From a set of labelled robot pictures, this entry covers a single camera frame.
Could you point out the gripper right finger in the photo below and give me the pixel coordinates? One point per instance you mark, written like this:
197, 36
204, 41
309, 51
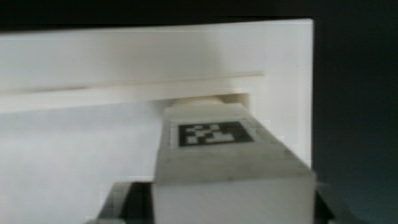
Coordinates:
330, 208

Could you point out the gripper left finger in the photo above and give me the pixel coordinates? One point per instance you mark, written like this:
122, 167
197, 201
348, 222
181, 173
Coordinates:
128, 205

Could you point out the white square tabletop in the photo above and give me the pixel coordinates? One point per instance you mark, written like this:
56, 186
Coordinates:
88, 82

